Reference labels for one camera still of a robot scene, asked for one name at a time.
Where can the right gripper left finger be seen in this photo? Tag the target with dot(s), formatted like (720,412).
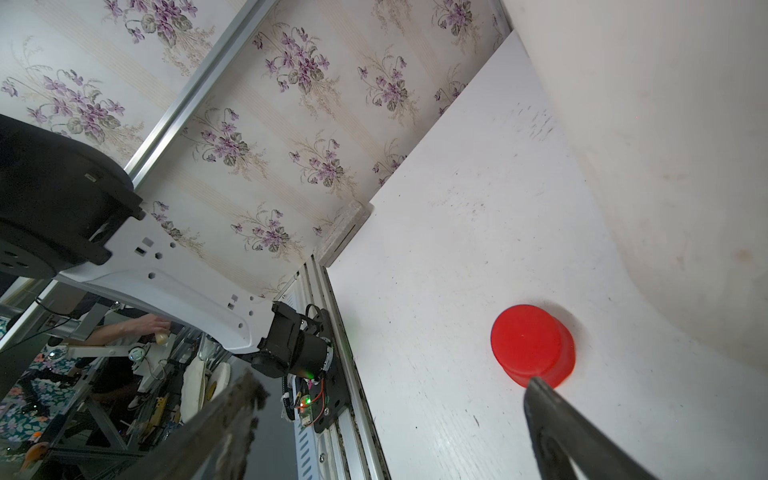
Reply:
(221,435)

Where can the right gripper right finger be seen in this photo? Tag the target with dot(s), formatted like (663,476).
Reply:
(564,442)

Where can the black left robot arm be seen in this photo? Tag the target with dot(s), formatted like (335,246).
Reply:
(69,212)

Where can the white trash bin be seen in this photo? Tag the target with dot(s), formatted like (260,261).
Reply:
(664,105)

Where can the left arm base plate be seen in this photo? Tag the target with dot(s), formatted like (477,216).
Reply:
(316,397)

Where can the aluminium rail frame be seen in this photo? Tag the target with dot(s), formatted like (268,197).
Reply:
(334,430)

